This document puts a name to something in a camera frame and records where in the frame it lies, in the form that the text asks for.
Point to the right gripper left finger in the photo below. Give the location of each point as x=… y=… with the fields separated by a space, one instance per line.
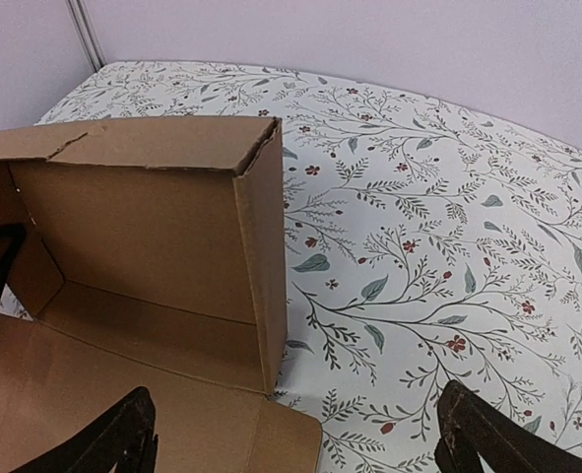
x=121 y=439

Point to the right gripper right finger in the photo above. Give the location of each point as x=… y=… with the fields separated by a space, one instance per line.
x=472 y=432

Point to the left aluminium corner post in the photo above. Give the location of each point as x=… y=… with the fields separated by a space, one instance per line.
x=87 y=35

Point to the brown cardboard box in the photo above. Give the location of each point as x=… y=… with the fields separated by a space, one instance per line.
x=154 y=257

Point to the floral patterned table mat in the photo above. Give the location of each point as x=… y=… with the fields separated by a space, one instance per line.
x=426 y=242

